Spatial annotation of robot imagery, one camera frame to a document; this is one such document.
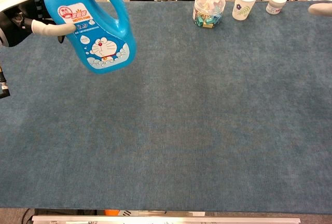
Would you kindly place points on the blue detergent bottle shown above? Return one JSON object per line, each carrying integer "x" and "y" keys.
{"x": 77, "y": 6}

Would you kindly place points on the small white jar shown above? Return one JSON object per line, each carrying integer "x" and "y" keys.
{"x": 276, "y": 3}

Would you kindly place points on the white paper cup flower print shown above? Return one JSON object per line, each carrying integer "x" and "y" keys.
{"x": 243, "y": 3}

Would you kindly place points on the orange object under table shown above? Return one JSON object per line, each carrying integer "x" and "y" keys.
{"x": 112, "y": 212}

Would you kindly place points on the blue-green table cloth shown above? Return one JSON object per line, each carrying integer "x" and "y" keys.
{"x": 194, "y": 117}

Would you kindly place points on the clear jar of colourful clips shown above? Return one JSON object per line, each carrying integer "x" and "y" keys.
{"x": 208, "y": 10}

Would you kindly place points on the aluminium profile rail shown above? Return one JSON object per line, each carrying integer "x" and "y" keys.
{"x": 166, "y": 220}

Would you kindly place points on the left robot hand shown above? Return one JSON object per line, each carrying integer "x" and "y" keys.
{"x": 15, "y": 16}

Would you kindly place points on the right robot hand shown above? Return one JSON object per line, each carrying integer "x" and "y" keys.
{"x": 321, "y": 9}

